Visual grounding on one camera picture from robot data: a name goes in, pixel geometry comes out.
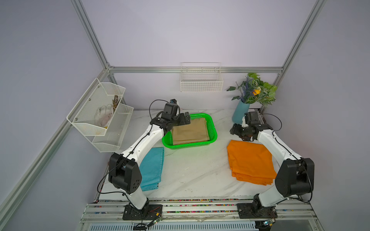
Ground clear plastic bag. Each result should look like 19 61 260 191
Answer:
94 104 114 128

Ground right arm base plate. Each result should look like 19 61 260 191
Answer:
237 194 278 219

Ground aluminium cage frame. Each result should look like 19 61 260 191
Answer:
1 1 325 225

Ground upper white mesh shelf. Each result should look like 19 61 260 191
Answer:
66 79 125 136

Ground tan pants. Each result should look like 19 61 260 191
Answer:
172 117 210 145

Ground white mesh shelf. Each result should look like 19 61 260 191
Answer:
92 104 134 153
66 79 125 136

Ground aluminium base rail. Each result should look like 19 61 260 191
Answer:
80 199 317 223

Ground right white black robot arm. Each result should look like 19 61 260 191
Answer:
230 111 315 211

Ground green plastic basket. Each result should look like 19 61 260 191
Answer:
162 113 218 149

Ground lower white mesh shelf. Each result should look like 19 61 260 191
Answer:
92 104 134 153

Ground artificial flower bouquet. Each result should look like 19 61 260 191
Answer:
226 73 278 107

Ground teal pants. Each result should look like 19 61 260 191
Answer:
139 147 164 192

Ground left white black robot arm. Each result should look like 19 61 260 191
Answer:
107 99 190 212

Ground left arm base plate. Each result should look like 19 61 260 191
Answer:
122 203 163 221

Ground white wire wall basket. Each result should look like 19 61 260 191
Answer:
180 62 224 92

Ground teal vase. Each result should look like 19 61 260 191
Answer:
232 101 250 124

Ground orange pants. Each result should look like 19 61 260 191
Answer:
227 140 277 186

